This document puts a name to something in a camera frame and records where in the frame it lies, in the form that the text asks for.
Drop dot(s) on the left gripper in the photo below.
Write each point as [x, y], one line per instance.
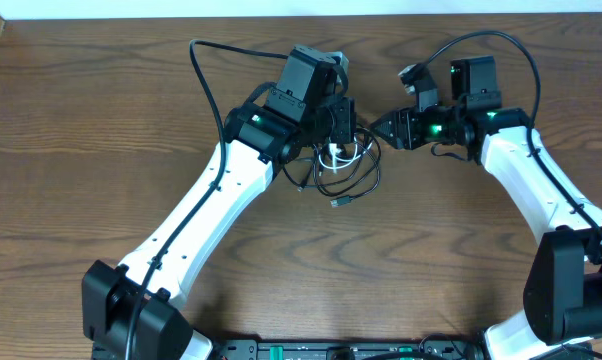
[342, 122]

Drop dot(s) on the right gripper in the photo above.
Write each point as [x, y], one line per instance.
[404, 122]

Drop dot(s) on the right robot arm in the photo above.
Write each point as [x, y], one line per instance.
[562, 299]

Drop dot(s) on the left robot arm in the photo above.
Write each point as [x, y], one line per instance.
[133, 310]

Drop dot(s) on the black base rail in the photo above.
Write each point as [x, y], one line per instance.
[437, 346]

